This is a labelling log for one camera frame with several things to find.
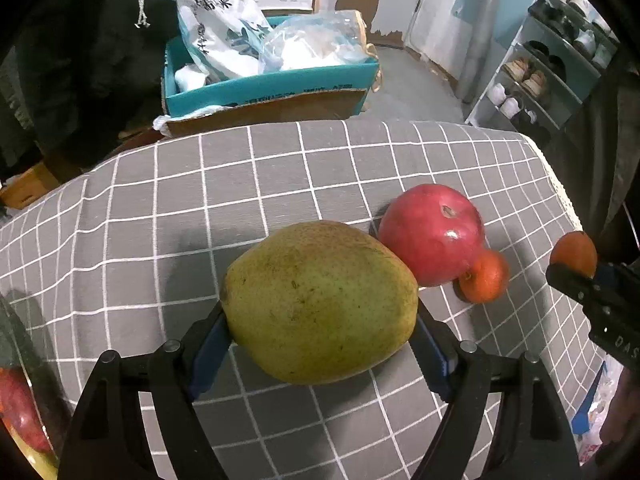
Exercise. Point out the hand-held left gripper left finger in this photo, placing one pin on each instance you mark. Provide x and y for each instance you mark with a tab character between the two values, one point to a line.
207	360

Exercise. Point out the teal cardboard box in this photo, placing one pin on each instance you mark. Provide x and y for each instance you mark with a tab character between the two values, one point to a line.
270	92

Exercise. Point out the wooden drawer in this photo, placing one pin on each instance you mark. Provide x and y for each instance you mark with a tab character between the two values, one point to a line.
25	187

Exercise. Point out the dark green plate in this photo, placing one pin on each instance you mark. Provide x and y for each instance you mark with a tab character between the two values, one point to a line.
30	350

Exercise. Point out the red apple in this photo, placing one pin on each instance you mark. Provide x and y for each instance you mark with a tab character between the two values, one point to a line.
430	235
20	405

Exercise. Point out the clear plastic bag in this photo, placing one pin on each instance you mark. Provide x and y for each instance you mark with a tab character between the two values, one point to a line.
315	42

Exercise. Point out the group of shoes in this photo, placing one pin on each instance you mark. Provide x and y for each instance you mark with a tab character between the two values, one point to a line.
535	80

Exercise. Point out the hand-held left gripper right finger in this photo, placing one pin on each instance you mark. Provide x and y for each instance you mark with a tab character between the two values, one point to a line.
432	360

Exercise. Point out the person's dark jacket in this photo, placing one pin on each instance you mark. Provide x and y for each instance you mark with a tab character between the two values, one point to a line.
605	160

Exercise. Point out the person's right hand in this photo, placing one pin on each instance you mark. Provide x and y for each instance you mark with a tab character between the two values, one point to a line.
617	410

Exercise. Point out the dark hanging jackets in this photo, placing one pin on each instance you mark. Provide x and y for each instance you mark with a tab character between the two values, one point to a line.
75	60

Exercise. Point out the small mandarin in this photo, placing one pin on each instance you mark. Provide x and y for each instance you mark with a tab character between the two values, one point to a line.
574	252
485	277

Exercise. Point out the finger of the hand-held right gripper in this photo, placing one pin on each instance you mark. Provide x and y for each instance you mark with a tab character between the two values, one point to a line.
570	282
617	275

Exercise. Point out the white printed bag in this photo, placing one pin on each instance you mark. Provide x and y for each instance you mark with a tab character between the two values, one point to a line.
215	20

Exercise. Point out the white shoe rack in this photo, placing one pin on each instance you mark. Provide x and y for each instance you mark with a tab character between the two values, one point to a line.
505	85

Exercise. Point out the grey checked tablecloth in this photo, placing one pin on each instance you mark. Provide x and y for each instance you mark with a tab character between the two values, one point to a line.
150	220

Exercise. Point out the blue and white plastic bag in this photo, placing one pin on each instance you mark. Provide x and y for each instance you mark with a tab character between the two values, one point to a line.
590	410

